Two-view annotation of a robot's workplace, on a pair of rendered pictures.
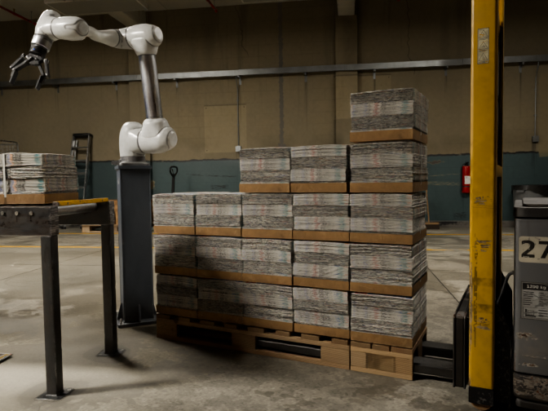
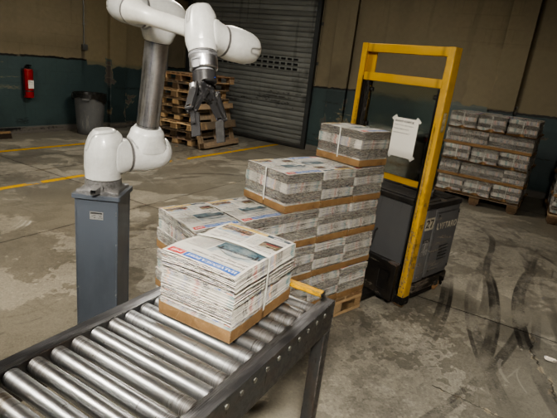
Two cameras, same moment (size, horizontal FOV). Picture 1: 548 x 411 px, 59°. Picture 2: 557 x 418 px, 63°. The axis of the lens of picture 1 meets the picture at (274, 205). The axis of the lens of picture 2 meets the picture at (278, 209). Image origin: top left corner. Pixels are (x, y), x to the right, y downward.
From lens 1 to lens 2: 3.08 m
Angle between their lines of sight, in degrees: 70
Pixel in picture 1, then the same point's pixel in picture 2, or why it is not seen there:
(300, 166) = (327, 187)
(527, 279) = (424, 239)
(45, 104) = not seen: outside the picture
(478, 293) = (414, 251)
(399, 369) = (355, 303)
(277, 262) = (304, 263)
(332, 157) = (346, 178)
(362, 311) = (344, 278)
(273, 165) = (310, 187)
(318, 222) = (331, 226)
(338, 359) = not seen: hidden behind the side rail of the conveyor
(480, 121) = (433, 163)
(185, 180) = not seen: outside the picture
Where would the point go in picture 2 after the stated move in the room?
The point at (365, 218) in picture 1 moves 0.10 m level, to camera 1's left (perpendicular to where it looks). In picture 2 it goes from (356, 219) to (353, 222)
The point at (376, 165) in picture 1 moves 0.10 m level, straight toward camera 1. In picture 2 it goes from (368, 182) to (382, 186)
